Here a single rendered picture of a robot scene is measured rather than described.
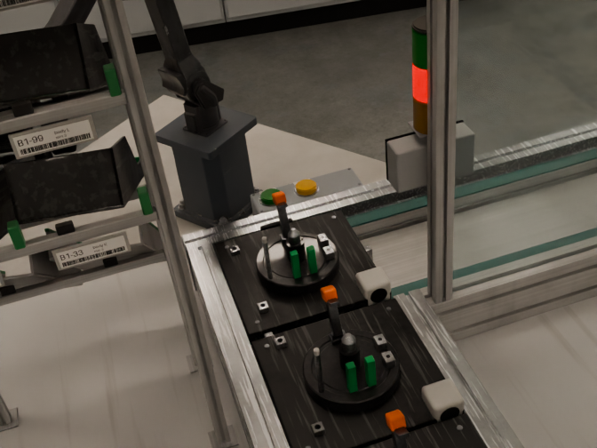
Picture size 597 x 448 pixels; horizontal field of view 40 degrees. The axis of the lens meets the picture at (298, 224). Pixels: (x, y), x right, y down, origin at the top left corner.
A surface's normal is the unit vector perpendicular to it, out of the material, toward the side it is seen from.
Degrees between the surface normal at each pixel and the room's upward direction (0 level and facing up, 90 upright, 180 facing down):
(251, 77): 0
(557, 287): 90
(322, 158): 0
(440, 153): 90
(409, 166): 90
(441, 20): 90
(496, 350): 0
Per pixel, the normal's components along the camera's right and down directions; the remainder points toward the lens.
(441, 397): -0.10, -0.78
